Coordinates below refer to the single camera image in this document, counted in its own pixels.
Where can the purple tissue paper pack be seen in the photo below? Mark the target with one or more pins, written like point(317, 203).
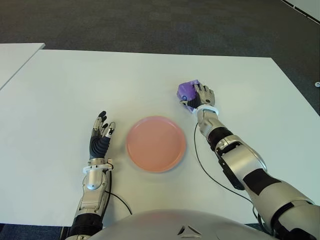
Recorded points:
point(186, 90)

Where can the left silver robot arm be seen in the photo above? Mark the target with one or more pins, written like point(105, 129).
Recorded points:
point(93, 180)

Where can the silver robot torso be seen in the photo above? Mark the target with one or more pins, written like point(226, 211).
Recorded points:
point(175, 225)

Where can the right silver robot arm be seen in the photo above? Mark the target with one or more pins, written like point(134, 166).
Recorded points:
point(240, 162)

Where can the pink round plate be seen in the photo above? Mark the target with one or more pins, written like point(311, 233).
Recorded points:
point(155, 145)

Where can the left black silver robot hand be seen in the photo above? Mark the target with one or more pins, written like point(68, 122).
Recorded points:
point(98, 147)

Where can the white side table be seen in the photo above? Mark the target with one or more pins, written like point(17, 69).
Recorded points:
point(15, 60)

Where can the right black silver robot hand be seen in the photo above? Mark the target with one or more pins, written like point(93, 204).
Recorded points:
point(206, 96)

